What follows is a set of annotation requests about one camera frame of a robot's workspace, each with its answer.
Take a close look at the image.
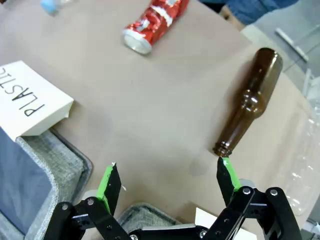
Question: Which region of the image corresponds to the person in denim shirt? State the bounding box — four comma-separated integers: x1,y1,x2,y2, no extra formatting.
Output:
197,0,300,26

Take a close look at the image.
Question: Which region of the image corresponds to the grey felt plastic basket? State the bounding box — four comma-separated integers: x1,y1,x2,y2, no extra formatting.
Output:
0,126,87,240

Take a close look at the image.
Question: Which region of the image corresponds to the folded white PLASTIC card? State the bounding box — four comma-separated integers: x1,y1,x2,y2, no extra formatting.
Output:
0,60,75,137

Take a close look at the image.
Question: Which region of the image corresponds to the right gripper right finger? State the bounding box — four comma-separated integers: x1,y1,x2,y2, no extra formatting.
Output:
199,156,305,240

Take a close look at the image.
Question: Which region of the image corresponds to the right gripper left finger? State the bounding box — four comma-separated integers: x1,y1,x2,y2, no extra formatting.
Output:
44,162,131,240

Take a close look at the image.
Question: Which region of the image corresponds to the grey felt can basket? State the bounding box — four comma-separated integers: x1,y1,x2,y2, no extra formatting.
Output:
116,201,185,227

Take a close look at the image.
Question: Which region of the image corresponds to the crushed red soda can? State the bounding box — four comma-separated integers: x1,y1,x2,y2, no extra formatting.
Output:
121,0,191,55

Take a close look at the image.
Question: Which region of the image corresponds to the pink label plastic bottle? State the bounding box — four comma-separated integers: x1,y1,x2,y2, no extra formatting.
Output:
279,114,320,217

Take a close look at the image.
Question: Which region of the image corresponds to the clear smooth plastic bottle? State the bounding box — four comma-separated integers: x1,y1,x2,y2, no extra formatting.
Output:
39,0,76,16

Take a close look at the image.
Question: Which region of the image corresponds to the brown glass bottle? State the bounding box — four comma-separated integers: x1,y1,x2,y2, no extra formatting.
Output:
212,47,284,158

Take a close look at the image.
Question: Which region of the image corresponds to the folded white CAN card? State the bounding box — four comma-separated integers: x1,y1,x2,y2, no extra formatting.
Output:
194,206,257,240

